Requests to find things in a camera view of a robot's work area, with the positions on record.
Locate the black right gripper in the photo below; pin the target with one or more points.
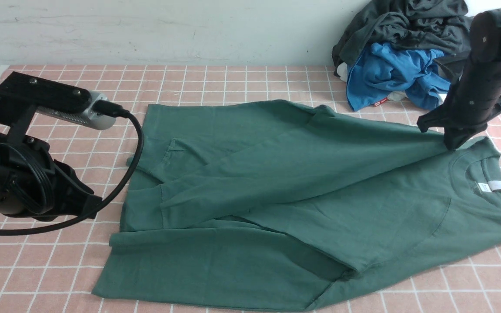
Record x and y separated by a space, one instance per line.
471 103

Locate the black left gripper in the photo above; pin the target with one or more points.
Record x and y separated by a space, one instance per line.
32 183

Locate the green long-sleeved shirt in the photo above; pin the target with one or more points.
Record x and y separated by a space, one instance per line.
282 207

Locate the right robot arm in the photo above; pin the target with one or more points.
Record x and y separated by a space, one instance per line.
485 39

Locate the dark grey garment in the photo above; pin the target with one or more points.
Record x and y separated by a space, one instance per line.
406 25

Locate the blue garment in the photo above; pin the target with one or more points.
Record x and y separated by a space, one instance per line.
381 69

